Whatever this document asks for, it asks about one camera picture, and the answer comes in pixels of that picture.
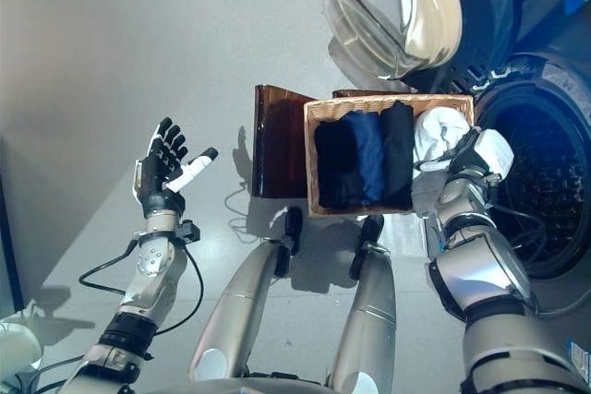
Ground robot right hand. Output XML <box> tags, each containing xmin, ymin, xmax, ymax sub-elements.
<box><xmin>450</xmin><ymin>127</ymin><xmax>515</xmax><ymax>178</ymax></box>

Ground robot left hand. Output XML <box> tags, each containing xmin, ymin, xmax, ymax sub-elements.
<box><xmin>133</xmin><ymin>116</ymin><xmax>219</xmax><ymax>220</ymax></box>

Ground white garment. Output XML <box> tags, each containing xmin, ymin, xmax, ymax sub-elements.
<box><xmin>412</xmin><ymin>106</ymin><xmax>471</xmax><ymax>181</ymax></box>

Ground narrow black garment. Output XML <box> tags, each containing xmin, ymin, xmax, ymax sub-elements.
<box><xmin>379</xmin><ymin>101</ymin><xmax>415</xmax><ymax>199</ymax></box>

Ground blue garment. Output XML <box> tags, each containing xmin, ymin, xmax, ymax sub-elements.
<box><xmin>345</xmin><ymin>110</ymin><xmax>387</xmax><ymax>201</ymax></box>

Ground large black garment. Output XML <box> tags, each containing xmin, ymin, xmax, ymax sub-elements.
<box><xmin>315</xmin><ymin>124</ymin><xmax>366</xmax><ymax>209</ymax></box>

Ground silver robot shoulder cover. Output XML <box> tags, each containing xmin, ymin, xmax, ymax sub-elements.
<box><xmin>0</xmin><ymin>319</ymin><xmax>43</xmax><ymax>376</ymax></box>

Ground grey washing machine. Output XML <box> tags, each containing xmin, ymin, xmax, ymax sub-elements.
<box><xmin>442</xmin><ymin>0</ymin><xmax>591</xmax><ymax>316</ymax></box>

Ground round glass washing machine door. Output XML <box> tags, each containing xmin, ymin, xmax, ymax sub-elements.
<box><xmin>316</xmin><ymin>0</ymin><xmax>523</xmax><ymax>90</ymax></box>

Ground brown wooden stool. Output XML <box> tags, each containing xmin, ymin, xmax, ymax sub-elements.
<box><xmin>251</xmin><ymin>84</ymin><xmax>352</xmax><ymax>199</ymax></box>

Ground woven wicker laundry basket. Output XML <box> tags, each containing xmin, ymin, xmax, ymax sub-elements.
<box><xmin>303</xmin><ymin>94</ymin><xmax>476</xmax><ymax>218</ymax></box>

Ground grey panel with black edge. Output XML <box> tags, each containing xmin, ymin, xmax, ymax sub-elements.
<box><xmin>0</xmin><ymin>135</ymin><xmax>25</xmax><ymax>315</ymax></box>

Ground silver robot right leg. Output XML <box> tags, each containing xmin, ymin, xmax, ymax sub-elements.
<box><xmin>330</xmin><ymin>216</ymin><xmax>398</xmax><ymax>394</ymax></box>

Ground small white warning sticker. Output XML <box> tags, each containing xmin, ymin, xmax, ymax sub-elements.
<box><xmin>570</xmin><ymin>340</ymin><xmax>591</xmax><ymax>381</ymax></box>

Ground grey robot torso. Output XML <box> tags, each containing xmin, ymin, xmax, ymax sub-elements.
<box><xmin>124</xmin><ymin>374</ymin><xmax>463</xmax><ymax>394</ymax></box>

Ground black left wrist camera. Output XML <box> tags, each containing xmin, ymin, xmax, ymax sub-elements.
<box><xmin>173</xmin><ymin>221</ymin><xmax>200</xmax><ymax>243</ymax></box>

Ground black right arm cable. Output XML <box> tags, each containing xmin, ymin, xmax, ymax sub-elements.
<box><xmin>496</xmin><ymin>202</ymin><xmax>560</xmax><ymax>275</ymax></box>

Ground thin white floor cable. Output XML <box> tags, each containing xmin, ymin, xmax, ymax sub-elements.
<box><xmin>224</xmin><ymin>181</ymin><xmax>259</xmax><ymax>243</ymax></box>

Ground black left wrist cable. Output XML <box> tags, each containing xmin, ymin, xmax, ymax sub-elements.
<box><xmin>78</xmin><ymin>221</ymin><xmax>204</xmax><ymax>335</ymax></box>

